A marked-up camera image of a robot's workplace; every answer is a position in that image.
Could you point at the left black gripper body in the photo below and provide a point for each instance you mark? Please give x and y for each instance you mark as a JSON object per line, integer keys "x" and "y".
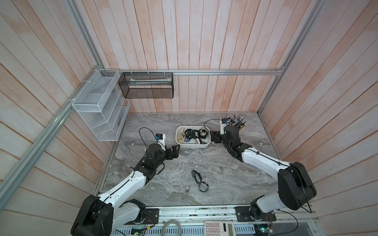
{"x": 162, "y": 159}

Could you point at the small black watch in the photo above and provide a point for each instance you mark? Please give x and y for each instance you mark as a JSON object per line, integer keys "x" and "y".
{"x": 203, "y": 187}

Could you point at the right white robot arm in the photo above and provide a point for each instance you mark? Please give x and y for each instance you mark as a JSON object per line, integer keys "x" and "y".
{"x": 295, "y": 187}

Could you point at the black chunky watch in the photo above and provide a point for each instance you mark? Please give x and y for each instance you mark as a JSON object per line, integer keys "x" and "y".
{"x": 190, "y": 134}

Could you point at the gold metal watch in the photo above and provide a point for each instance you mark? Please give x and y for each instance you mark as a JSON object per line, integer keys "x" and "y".
{"x": 203, "y": 132}

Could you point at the silver metal watch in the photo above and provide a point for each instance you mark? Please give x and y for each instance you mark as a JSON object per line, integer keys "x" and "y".
{"x": 187, "y": 188}

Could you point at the black mesh wall basket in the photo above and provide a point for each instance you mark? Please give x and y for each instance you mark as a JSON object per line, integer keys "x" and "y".
{"x": 138, "y": 85}

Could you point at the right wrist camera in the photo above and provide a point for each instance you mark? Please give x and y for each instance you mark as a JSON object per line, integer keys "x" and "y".
{"x": 223, "y": 123}

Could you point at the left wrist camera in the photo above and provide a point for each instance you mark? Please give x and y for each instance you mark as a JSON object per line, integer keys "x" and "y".
{"x": 160, "y": 138}

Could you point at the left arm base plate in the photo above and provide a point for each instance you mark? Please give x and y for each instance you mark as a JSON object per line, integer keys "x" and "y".
{"x": 149, "y": 216}

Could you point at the bundle of pens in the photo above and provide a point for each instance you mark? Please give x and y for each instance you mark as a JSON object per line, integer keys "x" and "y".
{"x": 237, "y": 121}

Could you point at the beige band watch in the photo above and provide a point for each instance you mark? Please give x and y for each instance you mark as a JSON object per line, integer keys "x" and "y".
{"x": 181, "y": 138}

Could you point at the white calculator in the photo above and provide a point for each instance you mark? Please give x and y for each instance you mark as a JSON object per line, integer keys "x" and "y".
{"x": 219, "y": 228}

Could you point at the white wire mesh shelf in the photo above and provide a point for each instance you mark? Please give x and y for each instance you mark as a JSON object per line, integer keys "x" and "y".
{"x": 102, "y": 105}

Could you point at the white plastic storage box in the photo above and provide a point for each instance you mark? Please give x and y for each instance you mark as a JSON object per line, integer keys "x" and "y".
{"x": 192, "y": 143}

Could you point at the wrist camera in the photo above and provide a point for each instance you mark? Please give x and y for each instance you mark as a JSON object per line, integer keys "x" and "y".
{"x": 160, "y": 138}
{"x": 223, "y": 123}

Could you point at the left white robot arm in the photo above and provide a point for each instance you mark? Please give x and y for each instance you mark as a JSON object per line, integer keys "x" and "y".
{"x": 101, "y": 215}

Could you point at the black strap watch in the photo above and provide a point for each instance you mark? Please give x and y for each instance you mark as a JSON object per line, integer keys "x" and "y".
{"x": 197, "y": 176}

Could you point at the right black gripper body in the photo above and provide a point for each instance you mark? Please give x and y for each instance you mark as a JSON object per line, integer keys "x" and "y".
{"x": 221, "y": 139}

